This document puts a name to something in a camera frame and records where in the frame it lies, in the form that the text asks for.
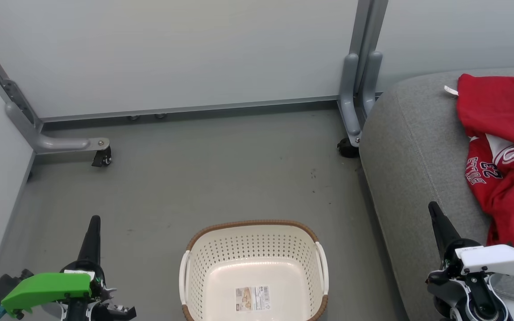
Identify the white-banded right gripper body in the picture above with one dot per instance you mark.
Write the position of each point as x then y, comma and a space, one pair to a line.
493, 263

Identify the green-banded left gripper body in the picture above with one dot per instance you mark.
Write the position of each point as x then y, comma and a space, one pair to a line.
47, 287

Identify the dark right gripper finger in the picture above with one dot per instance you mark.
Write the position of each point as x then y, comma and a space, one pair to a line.
444, 232

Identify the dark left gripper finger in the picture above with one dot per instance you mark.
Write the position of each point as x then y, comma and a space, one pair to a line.
93, 245

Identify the red basketball jersey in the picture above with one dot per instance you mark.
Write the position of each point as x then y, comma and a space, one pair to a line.
502, 116

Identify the cream perforated laundry basket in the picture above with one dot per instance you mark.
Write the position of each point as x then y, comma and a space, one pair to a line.
252, 267

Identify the grey fabric sofa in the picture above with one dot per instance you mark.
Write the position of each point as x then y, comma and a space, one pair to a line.
417, 178

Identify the black caster wheel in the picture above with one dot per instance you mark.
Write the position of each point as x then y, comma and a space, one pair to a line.
102, 158
347, 149

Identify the paper label sticker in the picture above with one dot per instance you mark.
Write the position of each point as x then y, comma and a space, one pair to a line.
252, 298

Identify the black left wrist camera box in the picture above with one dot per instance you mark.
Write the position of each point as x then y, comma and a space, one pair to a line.
2, 285

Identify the grey partition frame with foot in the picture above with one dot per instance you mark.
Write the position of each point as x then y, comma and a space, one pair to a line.
25, 120

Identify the grey partition bottom rail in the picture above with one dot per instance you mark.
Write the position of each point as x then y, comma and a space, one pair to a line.
190, 109

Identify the grey double partition post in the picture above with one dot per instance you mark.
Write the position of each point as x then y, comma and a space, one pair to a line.
364, 53

